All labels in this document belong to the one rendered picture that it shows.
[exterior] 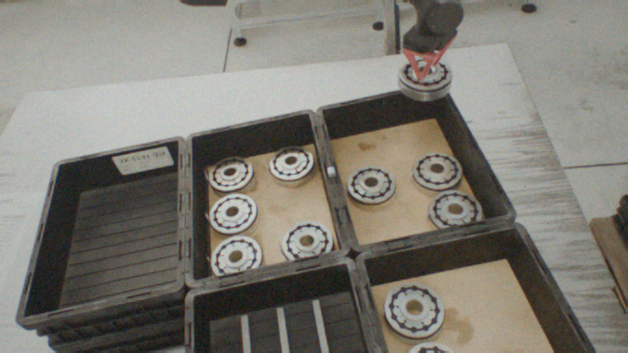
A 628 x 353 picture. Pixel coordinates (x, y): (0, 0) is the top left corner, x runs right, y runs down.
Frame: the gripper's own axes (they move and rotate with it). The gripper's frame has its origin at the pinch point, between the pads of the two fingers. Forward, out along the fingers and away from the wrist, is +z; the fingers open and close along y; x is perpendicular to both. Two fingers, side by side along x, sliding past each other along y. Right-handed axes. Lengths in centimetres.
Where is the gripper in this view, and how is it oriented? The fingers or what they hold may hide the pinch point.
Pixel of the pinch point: (426, 68)
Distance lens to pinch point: 103.7
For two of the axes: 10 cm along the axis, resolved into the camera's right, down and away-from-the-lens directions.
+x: -7.9, -4.1, 4.6
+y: 6.1, -6.4, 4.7
